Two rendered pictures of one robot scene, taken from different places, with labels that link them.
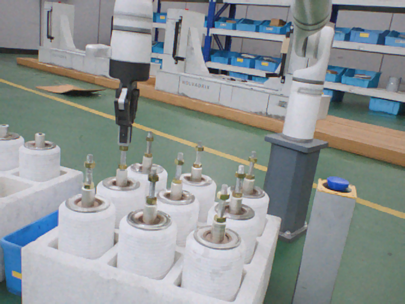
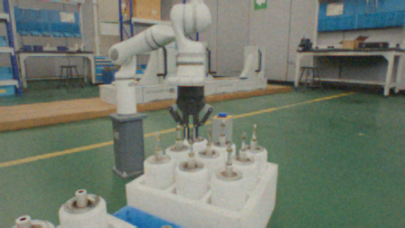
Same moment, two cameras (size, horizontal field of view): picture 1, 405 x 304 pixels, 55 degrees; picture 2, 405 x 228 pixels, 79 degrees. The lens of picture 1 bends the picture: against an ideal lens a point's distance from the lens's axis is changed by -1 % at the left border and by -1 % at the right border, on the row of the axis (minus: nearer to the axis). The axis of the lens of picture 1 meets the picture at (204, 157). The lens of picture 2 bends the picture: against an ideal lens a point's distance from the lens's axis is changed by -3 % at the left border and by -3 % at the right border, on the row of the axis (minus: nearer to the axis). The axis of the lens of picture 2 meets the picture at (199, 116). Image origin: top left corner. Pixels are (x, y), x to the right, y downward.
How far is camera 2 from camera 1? 1.02 m
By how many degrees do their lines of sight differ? 75
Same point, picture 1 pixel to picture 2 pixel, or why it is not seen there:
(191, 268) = (261, 164)
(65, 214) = (242, 182)
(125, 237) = (253, 170)
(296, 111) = (130, 97)
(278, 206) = (136, 156)
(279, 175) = (133, 138)
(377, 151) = (53, 118)
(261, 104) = not seen: outside the picture
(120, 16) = (200, 55)
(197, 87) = not seen: outside the picture
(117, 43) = (201, 73)
